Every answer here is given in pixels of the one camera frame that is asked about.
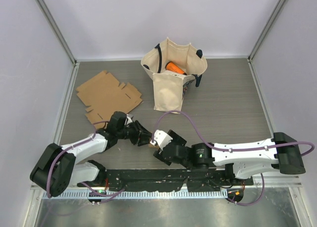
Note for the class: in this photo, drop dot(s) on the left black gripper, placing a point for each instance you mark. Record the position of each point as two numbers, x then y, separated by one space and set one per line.
141 135

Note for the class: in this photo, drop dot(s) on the left aluminium frame post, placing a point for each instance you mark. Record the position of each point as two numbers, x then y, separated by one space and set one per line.
56 30

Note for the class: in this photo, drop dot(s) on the slotted cable duct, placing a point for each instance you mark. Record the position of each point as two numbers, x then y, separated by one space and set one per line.
182 194

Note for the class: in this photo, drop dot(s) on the cardboard sheet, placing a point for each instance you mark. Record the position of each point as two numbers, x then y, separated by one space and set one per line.
104 94

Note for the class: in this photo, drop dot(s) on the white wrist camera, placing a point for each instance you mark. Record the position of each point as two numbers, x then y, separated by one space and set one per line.
129 119
162 138

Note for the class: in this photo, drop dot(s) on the orange bottle in bag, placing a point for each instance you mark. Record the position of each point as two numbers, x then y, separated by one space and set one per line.
170 66

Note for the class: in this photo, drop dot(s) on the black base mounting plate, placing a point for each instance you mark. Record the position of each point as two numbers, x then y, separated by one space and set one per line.
167 180

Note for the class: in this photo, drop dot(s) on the right aluminium frame post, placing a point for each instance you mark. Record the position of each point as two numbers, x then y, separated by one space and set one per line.
265 31

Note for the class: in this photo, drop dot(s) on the aluminium frame post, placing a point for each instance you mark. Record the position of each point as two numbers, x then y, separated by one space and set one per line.
265 31
56 30

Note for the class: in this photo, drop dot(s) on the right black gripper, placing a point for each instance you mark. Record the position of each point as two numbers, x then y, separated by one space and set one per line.
177 138

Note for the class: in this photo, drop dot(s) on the brown cardboard box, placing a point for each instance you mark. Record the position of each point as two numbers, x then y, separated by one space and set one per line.
153 144

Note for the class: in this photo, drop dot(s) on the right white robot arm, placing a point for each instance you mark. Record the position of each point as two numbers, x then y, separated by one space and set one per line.
241 161

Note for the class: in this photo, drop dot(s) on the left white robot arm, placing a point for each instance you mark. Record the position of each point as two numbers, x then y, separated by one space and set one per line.
62 166

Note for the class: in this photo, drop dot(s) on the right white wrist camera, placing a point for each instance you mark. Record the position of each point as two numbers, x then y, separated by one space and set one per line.
162 138

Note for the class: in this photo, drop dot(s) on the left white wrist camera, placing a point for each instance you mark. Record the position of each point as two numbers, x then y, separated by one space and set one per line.
129 119

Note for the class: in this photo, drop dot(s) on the beige canvas tote bag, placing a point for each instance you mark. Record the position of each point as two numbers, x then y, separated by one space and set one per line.
170 87

